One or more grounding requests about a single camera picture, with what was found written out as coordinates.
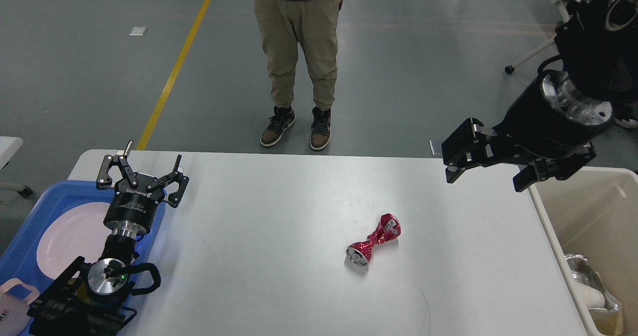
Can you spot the pink HOME mug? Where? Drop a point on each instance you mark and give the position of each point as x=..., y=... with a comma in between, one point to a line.
x=13, y=310

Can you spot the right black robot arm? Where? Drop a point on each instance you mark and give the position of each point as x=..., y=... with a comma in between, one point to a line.
x=598, y=49

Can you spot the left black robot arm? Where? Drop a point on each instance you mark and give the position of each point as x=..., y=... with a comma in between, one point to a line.
x=89, y=298

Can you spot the white side table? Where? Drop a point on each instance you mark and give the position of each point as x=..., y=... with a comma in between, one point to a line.
x=8, y=147

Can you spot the aluminium foil tray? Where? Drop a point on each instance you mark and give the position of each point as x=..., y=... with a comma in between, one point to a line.
x=582, y=271

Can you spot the pink plate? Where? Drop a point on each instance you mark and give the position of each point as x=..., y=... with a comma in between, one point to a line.
x=77, y=232

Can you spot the person in khaki trousers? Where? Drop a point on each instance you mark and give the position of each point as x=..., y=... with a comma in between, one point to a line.
x=288, y=27

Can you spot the white office chair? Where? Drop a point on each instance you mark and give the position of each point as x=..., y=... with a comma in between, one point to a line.
x=565, y=16

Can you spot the brown paper bag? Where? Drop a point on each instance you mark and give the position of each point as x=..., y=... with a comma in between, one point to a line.
x=608, y=322

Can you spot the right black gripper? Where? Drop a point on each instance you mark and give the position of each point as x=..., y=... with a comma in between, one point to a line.
x=552, y=119

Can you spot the blue plastic tray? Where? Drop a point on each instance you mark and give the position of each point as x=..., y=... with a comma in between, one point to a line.
x=19, y=260

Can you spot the beige plastic bin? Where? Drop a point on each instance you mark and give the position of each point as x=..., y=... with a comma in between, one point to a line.
x=594, y=213

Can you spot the person in dark trousers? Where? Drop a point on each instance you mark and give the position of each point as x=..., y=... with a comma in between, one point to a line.
x=625, y=116

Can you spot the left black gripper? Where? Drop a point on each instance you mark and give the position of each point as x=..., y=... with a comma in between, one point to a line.
x=133, y=209

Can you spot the crushed red can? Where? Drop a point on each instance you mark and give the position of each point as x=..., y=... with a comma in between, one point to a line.
x=387, y=229

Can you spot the white paper cup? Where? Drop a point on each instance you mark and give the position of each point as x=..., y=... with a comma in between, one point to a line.
x=591, y=298

